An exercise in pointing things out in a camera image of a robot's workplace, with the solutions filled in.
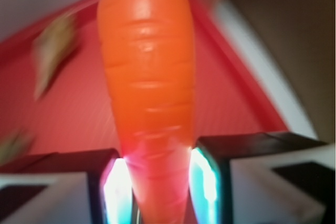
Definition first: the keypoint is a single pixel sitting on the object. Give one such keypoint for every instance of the orange toy carrot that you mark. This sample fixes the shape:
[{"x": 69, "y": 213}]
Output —
[{"x": 149, "y": 61}]

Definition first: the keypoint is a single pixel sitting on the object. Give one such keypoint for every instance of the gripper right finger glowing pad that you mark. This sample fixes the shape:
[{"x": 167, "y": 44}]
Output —
[{"x": 277, "y": 177}]

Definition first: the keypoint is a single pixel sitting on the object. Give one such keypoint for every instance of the red plastic tray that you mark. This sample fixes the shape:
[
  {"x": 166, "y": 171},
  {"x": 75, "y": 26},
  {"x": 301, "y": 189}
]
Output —
[{"x": 75, "y": 115}]

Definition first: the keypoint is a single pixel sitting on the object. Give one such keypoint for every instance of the brown cardboard panel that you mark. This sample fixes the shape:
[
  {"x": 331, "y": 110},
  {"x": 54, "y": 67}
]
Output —
[{"x": 290, "y": 46}]

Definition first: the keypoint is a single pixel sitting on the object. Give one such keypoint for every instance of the multicolour twisted rope toy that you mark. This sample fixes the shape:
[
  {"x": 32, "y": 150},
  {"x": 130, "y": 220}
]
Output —
[{"x": 15, "y": 145}]

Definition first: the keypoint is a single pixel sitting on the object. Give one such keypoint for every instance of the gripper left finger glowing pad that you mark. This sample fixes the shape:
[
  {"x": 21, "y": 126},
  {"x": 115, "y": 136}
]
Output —
[{"x": 77, "y": 187}]

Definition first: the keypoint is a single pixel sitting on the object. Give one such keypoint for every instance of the beige conch seashell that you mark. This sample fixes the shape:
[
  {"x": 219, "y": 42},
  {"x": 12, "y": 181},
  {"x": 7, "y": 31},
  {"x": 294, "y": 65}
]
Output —
[{"x": 51, "y": 48}]

